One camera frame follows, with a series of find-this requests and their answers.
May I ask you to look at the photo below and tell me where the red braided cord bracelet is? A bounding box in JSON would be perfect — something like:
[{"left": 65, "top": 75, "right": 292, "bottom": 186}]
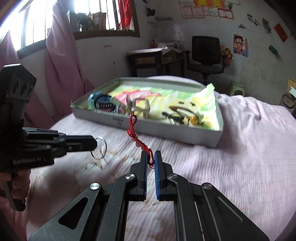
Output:
[{"left": 126, "top": 114, "right": 155, "bottom": 169}]

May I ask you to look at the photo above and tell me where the clear thin bangle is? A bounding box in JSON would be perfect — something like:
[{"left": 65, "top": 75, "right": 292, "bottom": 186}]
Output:
[{"left": 90, "top": 137, "right": 108, "bottom": 164}]

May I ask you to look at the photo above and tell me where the gold hoop bracelet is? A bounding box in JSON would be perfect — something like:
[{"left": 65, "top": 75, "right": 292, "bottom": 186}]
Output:
[{"left": 162, "top": 105, "right": 204, "bottom": 127}]

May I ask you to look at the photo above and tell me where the person's left hand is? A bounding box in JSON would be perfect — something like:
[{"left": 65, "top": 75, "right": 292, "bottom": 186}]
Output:
[{"left": 0, "top": 169, "right": 31, "bottom": 199}]

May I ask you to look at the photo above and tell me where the white hair claw clip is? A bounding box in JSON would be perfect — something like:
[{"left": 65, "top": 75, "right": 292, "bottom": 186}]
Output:
[{"left": 125, "top": 95, "right": 151, "bottom": 118}]

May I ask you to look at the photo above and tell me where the white cardboard box tray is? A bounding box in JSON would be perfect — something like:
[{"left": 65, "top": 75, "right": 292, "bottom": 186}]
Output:
[{"left": 71, "top": 76, "right": 224, "bottom": 148}]

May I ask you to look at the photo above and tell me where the pink curtain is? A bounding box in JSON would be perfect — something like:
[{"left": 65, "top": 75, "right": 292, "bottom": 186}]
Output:
[{"left": 0, "top": 0, "right": 95, "bottom": 130}]

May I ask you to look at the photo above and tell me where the blue plastic hair clip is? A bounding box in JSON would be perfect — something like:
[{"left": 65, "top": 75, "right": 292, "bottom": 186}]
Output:
[{"left": 88, "top": 91, "right": 115, "bottom": 111}]

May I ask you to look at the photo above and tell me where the colourful cartoon cloth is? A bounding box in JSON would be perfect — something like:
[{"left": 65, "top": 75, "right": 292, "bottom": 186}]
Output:
[{"left": 94, "top": 83, "right": 221, "bottom": 131}]

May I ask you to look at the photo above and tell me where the pink bed sheet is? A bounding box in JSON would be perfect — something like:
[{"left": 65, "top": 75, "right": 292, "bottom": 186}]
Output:
[{"left": 0, "top": 75, "right": 296, "bottom": 241}]

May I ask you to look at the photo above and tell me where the dark wooden desk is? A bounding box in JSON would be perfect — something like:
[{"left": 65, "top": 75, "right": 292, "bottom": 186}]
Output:
[{"left": 125, "top": 47, "right": 185, "bottom": 77}]

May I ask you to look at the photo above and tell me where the green plastic stool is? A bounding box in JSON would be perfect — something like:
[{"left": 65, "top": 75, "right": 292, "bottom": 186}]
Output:
[{"left": 229, "top": 81, "right": 245, "bottom": 96}]

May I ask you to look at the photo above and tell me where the black office chair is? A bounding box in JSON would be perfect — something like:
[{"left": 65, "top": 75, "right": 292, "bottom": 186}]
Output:
[{"left": 185, "top": 36, "right": 225, "bottom": 85}]

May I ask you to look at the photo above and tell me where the anime poster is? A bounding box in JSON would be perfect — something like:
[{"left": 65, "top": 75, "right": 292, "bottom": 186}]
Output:
[{"left": 233, "top": 34, "right": 247, "bottom": 56}]

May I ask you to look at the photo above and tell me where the red hanging decoration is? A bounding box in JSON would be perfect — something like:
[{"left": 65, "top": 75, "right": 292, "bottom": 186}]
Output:
[{"left": 118, "top": 0, "right": 132, "bottom": 30}]

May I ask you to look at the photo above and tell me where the green hanging pouch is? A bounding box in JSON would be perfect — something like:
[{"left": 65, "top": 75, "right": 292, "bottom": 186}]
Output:
[{"left": 268, "top": 45, "right": 278, "bottom": 55}]

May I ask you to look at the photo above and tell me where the brown window frame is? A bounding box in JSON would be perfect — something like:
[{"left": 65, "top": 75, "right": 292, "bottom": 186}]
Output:
[{"left": 11, "top": 1, "right": 140, "bottom": 58}]

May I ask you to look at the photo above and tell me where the wall certificates cluster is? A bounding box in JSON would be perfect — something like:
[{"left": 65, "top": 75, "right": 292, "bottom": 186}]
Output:
[{"left": 179, "top": 0, "right": 240, "bottom": 20}]

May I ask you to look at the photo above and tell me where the red paper on wall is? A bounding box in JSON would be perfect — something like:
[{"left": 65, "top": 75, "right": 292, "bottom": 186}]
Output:
[{"left": 274, "top": 23, "right": 288, "bottom": 42}]

